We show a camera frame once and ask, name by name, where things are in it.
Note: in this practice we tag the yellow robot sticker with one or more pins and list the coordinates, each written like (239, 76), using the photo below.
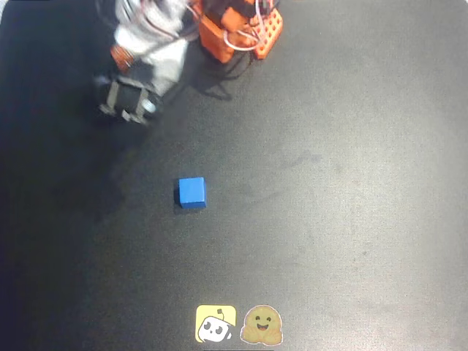
(215, 323)

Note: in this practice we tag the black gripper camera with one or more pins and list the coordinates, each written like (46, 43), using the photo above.
(126, 97)

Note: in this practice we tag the black table mat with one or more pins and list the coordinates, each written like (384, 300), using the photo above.
(347, 183)

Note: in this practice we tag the hugging face emoji sticker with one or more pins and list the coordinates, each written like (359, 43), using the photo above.
(261, 325)

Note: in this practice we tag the blue cube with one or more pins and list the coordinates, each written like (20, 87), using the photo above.
(192, 191)

